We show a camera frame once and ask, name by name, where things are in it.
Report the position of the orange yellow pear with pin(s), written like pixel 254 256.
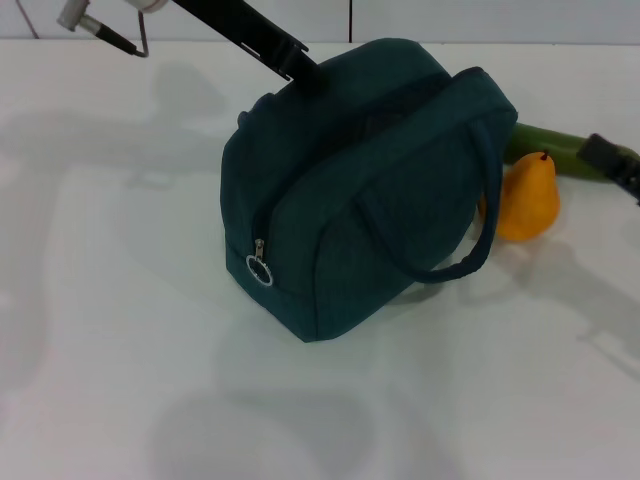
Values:
pixel 530 200

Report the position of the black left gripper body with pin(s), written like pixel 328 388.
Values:
pixel 235 25

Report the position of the dark teal zipper bag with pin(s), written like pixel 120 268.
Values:
pixel 375 200

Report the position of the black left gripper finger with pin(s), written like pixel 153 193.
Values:
pixel 310 75

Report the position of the green cucumber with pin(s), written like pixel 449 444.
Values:
pixel 550 150

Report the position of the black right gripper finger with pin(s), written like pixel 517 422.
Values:
pixel 605 152
pixel 631 187

